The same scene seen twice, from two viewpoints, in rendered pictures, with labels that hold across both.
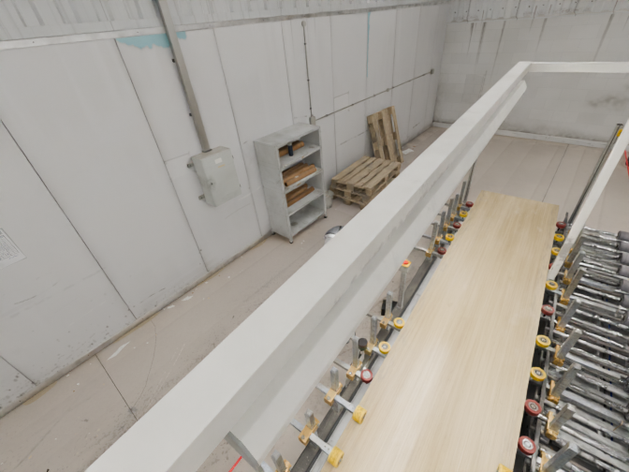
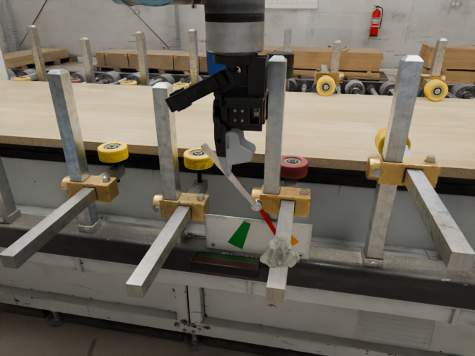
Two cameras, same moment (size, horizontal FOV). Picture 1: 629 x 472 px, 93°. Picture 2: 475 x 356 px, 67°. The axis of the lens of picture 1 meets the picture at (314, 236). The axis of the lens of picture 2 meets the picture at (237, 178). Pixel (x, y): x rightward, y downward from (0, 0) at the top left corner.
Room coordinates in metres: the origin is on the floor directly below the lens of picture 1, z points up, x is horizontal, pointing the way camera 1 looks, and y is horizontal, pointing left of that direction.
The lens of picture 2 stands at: (1.55, 0.43, 1.26)
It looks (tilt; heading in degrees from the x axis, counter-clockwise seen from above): 26 degrees down; 241
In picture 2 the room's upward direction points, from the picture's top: straight up
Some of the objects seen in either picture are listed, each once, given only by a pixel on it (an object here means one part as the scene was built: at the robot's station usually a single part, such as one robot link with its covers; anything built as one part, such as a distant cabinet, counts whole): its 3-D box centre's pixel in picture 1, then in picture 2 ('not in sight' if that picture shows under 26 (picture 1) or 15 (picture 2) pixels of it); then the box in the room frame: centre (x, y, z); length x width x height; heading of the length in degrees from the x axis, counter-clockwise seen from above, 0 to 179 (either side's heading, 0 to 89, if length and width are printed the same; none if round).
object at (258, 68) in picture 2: not in sight; (239, 92); (1.26, -0.09, 1.14); 0.09 x 0.08 x 0.12; 139
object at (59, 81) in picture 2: (387, 313); (77, 165); (1.50, -0.51, 0.89); 0.04 x 0.04 x 0.48; 50
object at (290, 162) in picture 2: (366, 378); (290, 179); (1.02, -0.25, 0.85); 0.08 x 0.08 x 0.11
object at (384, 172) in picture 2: (333, 392); (401, 170); (0.90, -0.02, 0.95); 0.14 x 0.06 x 0.05; 140
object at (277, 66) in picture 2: (356, 360); (273, 166); (1.11, -0.19, 0.93); 0.04 x 0.04 x 0.48; 50
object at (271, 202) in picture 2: (355, 369); (280, 199); (1.10, -0.18, 0.85); 0.14 x 0.06 x 0.05; 140
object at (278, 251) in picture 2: not in sight; (280, 247); (1.23, 0.00, 0.87); 0.09 x 0.07 x 0.02; 50
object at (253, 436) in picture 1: (463, 150); not in sight; (1.10, -0.61, 2.34); 2.40 x 0.12 x 0.08; 140
